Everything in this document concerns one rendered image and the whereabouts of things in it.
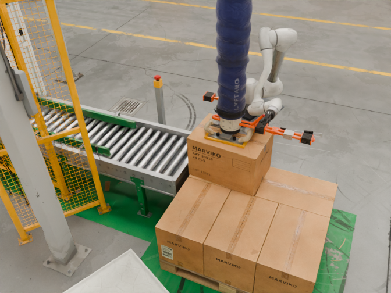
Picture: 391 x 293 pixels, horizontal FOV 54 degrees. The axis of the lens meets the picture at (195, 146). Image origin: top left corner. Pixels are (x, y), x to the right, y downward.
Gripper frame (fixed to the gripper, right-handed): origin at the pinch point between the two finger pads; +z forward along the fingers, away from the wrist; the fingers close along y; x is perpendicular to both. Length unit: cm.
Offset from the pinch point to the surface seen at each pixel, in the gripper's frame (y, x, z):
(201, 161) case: 33, 44, 20
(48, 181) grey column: 17, 130, 101
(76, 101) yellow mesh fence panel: -19, 137, 48
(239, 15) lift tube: -88, 19, 10
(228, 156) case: 19.0, 19.8, 21.4
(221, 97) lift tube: -24.7, 31.1, 9.0
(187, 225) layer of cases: 53, 33, 71
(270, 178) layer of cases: 53, -9, -4
